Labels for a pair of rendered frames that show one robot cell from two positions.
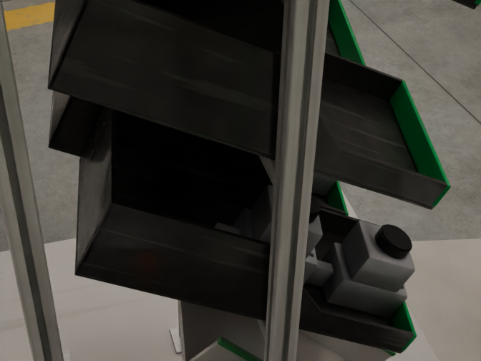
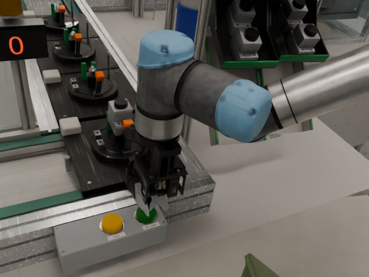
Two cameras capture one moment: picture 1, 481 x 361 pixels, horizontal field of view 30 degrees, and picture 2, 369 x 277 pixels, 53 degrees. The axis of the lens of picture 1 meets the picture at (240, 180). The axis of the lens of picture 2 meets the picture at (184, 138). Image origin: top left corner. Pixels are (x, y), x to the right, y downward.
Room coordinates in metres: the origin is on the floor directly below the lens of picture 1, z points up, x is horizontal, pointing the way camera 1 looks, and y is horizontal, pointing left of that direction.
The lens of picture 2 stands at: (0.24, -0.83, 1.55)
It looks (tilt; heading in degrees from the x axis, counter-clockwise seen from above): 38 degrees down; 76
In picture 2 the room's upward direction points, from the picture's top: 9 degrees clockwise
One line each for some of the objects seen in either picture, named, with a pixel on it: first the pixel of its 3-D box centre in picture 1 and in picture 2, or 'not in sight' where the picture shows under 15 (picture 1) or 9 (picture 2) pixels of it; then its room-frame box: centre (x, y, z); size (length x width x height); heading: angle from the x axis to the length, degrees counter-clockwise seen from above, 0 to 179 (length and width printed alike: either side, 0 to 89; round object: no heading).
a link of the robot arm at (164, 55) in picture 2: not in sight; (165, 74); (0.32, -0.36, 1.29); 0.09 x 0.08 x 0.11; 137
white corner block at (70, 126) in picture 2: not in sight; (70, 128); (0.14, -0.07, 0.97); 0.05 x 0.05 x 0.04; 17
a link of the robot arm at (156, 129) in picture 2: not in sight; (161, 117); (0.32, -0.36, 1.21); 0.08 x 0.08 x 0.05
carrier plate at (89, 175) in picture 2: not in sight; (120, 148); (0.26, -0.13, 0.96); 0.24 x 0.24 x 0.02; 17
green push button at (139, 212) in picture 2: not in sight; (145, 214); (0.31, -0.34, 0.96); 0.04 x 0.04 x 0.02
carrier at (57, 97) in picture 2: not in sight; (92, 78); (0.18, 0.11, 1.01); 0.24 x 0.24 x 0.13; 17
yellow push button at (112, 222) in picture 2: not in sight; (112, 223); (0.24, -0.36, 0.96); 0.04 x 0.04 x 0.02
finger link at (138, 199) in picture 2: not in sight; (144, 203); (0.30, -0.37, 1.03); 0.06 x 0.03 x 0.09; 107
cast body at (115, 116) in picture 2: not in sight; (119, 112); (0.25, -0.12, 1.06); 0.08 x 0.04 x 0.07; 107
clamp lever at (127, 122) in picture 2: not in sight; (126, 133); (0.27, -0.17, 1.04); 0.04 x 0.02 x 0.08; 107
